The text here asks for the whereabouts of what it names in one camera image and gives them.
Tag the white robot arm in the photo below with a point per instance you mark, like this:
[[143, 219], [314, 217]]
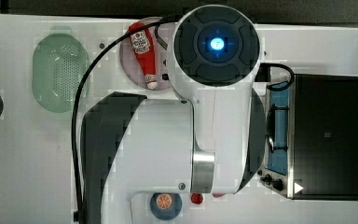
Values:
[[209, 138]]

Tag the pink round plate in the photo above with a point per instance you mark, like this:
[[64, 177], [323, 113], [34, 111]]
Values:
[[133, 69]]

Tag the red ketchup bottle toy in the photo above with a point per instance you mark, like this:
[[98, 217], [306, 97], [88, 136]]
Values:
[[143, 48]]

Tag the small red strawberry toy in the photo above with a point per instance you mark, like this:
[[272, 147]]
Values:
[[196, 198]]

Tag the orange slice toy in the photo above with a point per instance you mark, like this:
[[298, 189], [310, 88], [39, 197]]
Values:
[[164, 201]]

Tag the large red strawberry toy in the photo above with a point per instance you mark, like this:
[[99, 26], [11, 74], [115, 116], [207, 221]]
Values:
[[218, 195]]

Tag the blue bowl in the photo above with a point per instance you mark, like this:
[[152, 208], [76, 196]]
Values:
[[170, 213]]

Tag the green perforated colander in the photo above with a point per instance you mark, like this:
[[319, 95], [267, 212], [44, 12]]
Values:
[[59, 63]]

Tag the black toaster oven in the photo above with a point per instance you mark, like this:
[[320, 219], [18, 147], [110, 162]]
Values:
[[312, 139]]

